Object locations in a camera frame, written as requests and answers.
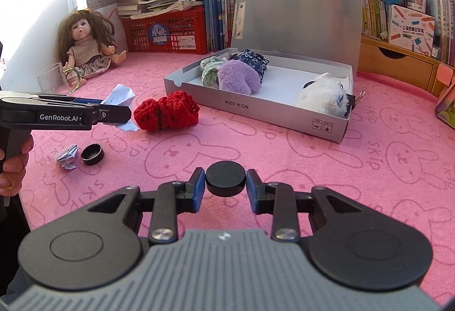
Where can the white printed carton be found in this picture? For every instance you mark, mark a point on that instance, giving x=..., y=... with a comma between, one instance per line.
x=410, y=26

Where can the red plastic crate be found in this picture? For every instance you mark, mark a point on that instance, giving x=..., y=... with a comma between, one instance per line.
x=177, y=30

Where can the red knitted item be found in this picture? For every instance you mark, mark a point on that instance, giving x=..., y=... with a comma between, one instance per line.
x=167, y=112

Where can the brown-haired doll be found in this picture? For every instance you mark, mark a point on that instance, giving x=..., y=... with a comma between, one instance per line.
x=87, y=48

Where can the row of blue books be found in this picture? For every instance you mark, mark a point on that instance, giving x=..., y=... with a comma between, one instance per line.
x=213, y=5

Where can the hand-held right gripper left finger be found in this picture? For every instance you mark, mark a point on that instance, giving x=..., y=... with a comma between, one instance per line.
x=199, y=190

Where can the white grid board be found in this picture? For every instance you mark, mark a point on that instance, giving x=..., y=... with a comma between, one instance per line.
x=99, y=2

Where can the pink rabbit print mat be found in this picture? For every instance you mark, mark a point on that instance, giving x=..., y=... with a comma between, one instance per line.
x=355, y=172

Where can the silver cardboard box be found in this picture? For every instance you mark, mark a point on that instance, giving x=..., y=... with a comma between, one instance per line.
x=291, y=12

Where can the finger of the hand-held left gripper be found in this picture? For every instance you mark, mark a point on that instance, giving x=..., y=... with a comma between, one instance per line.
x=113, y=113
x=85, y=100

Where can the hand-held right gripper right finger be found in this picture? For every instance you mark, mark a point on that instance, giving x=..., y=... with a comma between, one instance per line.
x=253, y=192

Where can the person's left hand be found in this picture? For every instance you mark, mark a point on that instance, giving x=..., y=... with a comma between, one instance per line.
x=17, y=163

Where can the white plush toy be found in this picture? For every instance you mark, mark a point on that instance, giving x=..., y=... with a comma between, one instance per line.
x=320, y=96

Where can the black binder clip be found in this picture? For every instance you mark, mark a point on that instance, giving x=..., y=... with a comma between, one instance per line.
x=352, y=99

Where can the wooden desk organizer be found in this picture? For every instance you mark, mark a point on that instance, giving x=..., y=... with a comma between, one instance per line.
x=398, y=62

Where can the pink cardboard stand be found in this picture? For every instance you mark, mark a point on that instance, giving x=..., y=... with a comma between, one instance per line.
x=446, y=105

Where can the black round lid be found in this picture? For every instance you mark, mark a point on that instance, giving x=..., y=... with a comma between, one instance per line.
x=225, y=177

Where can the white paper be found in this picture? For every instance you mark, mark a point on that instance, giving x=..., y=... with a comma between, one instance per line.
x=121, y=94

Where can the purple fluffy scrunchie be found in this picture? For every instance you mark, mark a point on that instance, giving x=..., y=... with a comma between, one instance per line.
x=236, y=78

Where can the clear plastic cup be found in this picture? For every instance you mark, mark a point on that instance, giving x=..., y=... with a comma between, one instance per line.
x=53, y=81

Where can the dark blue patterned scrunchie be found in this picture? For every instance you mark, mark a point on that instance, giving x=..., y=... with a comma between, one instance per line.
x=254, y=60

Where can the small crumpled paper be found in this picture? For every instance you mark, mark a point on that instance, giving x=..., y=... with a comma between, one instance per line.
x=67, y=154

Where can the row of dark-spined books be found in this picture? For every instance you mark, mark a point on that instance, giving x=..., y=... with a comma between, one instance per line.
x=446, y=30

